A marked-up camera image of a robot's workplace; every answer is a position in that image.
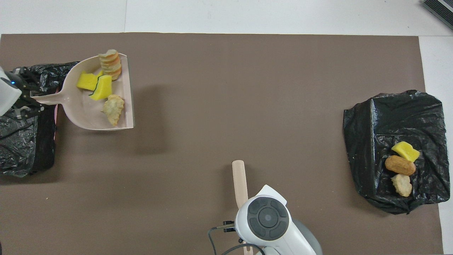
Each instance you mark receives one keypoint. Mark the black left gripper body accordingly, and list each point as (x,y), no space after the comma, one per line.
(25,76)

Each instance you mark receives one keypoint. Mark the beige plastic dustpan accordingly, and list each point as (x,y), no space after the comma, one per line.
(85,113)

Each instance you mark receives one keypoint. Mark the notched yellow sponge piece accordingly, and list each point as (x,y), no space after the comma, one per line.
(86,81)

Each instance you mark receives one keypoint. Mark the yellow and green sponge piece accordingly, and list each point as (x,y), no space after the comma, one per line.
(102,88)

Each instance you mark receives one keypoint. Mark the beige hand brush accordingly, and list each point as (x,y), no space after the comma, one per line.
(239,180)

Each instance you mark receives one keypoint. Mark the brown oval sponge piece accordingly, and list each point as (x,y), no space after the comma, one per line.
(400,165)

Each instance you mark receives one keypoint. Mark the plain yellow sponge piece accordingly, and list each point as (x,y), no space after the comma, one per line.
(405,151)

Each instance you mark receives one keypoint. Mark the small pale beige sponge chunk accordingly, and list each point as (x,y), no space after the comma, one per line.
(402,185)

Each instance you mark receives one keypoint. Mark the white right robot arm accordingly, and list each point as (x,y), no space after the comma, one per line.
(267,217)

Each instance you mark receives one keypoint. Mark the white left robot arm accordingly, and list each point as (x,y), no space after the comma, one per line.
(7,95)

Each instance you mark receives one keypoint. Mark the black-bagged bin with pink rim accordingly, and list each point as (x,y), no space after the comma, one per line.
(21,148)

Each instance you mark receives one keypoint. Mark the brown table mat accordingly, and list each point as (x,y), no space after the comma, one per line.
(247,88)

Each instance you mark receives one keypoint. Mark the dark grey ribbed device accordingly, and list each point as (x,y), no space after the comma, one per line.
(442,9)

